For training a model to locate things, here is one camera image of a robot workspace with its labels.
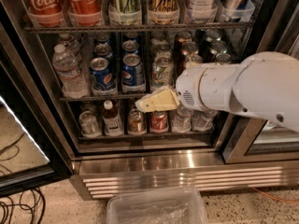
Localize middle wire shelf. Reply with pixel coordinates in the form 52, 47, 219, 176
60, 92, 148, 102

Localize steel fridge vent grille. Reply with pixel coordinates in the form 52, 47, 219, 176
70, 161, 299, 200

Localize Red Bull can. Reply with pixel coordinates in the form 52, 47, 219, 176
222, 0, 249, 22

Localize wire shelf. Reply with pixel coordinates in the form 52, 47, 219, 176
24, 21, 254, 34
60, 92, 148, 102

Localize green soda can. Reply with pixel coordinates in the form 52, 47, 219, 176
215, 53, 232, 64
208, 40, 228, 60

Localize white 7up can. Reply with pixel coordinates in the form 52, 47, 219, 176
152, 56, 174, 87

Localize front gold soda can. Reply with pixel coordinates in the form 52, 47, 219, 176
183, 54, 203, 69

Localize orange cable on floor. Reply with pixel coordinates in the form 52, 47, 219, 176
252, 188, 299, 204

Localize bottom shelf silver can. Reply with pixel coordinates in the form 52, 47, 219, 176
79, 111, 102, 138

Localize open glass fridge door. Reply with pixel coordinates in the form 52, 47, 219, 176
0, 6, 71, 198

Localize bottom shelf red can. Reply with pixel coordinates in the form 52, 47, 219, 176
150, 111, 168, 133

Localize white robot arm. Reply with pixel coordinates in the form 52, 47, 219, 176
135, 51, 299, 133

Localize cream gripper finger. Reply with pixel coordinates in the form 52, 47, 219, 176
135, 87, 179, 113

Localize right Coca-Cola can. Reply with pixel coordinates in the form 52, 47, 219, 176
68, 0, 101, 26

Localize bottom shelf brown can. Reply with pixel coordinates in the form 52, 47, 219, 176
128, 109, 146, 135

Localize front left Pepsi can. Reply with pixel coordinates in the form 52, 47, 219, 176
90, 57, 116, 91

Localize rear water bottle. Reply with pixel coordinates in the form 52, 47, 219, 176
58, 33, 82, 62

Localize coca-cola can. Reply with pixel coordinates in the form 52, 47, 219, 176
68, 0, 101, 26
28, 0, 64, 27

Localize front clear water bottle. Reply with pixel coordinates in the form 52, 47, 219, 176
52, 44, 90, 99

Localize tall green striped can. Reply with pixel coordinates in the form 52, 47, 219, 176
108, 0, 141, 25

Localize clear plastic bin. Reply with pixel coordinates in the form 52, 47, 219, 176
107, 187, 209, 224

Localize bottom right water bottle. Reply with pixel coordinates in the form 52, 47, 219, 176
192, 110, 218, 132

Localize front green soda can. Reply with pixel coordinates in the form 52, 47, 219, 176
215, 53, 232, 64

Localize left Coca-Cola can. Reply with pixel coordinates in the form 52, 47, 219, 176
28, 0, 64, 27

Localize bottom shelf juice bottle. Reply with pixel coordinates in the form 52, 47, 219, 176
103, 100, 123, 136

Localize front right Pepsi can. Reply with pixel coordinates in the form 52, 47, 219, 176
121, 53, 144, 87

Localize black cables on floor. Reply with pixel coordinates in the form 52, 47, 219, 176
0, 188, 47, 224

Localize gold soda can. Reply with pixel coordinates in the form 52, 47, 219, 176
183, 54, 203, 69
180, 41, 199, 58

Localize bottom left water bottle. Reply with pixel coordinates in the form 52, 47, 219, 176
171, 105, 193, 133

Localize tall gold striped can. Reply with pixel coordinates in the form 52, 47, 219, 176
148, 0, 179, 25

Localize pepsi can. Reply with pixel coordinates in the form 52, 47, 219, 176
121, 40, 140, 56
121, 53, 144, 87
90, 57, 116, 91
93, 44, 113, 61

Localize tall white can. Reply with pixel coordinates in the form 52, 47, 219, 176
187, 0, 215, 23

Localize upper wire shelf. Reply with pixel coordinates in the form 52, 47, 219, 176
24, 21, 254, 34

